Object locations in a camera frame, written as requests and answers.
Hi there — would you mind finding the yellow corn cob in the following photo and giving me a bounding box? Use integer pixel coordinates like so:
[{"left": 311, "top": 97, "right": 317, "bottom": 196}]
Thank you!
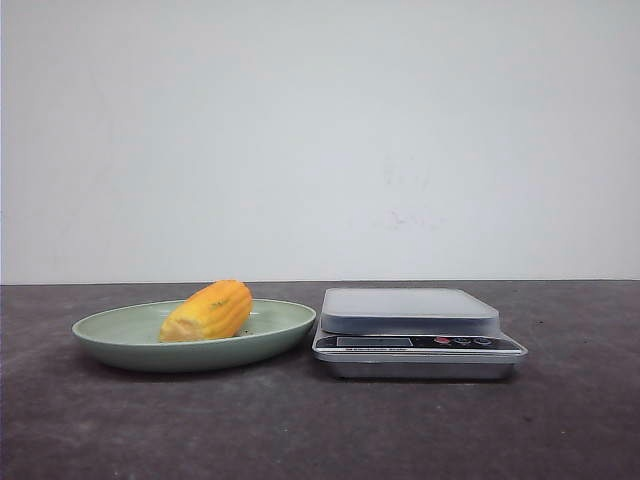
[{"left": 158, "top": 280, "right": 253, "bottom": 342}]

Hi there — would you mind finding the silver digital kitchen scale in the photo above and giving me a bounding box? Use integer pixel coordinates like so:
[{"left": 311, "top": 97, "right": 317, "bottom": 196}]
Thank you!
[{"left": 312, "top": 288, "right": 528, "bottom": 380}]

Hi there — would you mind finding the green oval plate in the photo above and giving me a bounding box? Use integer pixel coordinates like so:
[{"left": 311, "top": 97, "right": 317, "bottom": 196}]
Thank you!
[{"left": 72, "top": 299, "right": 316, "bottom": 373}]

